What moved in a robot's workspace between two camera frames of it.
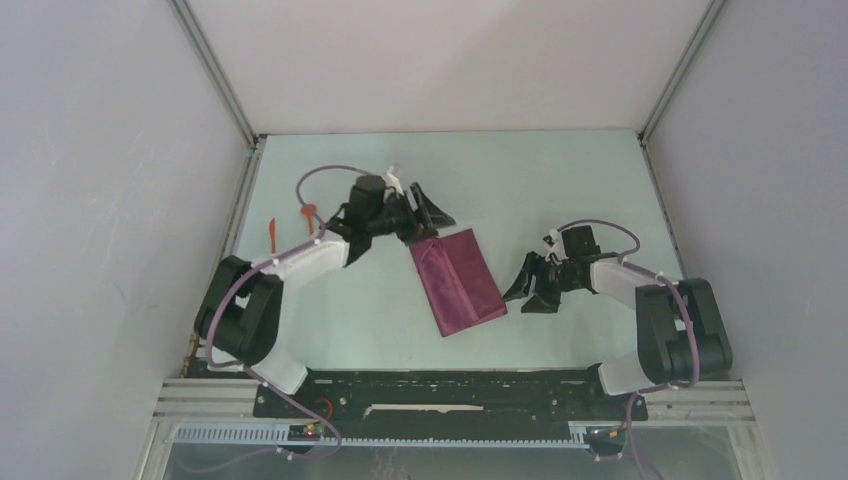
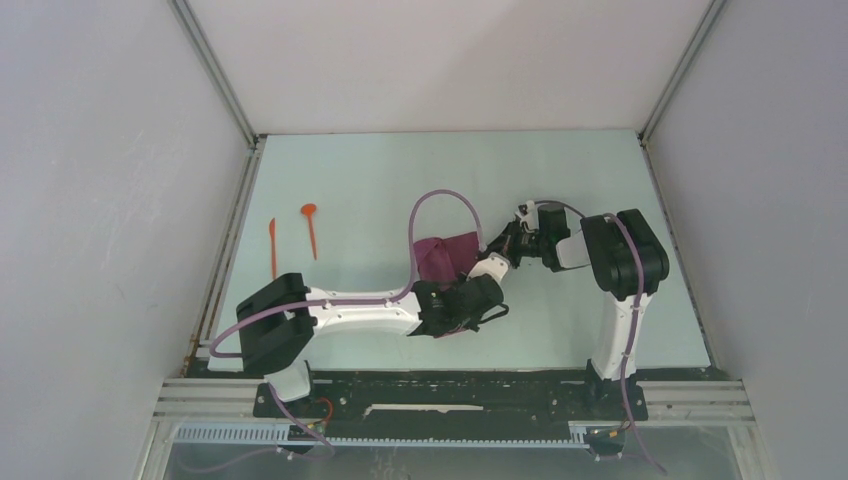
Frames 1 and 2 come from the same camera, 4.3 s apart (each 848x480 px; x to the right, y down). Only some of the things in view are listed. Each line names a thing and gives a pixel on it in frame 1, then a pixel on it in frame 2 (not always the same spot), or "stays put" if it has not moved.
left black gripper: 431,217 -> 472,323
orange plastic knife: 272,232 stays put
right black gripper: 521,285 -> 506,243
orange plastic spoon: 308,211 stays put
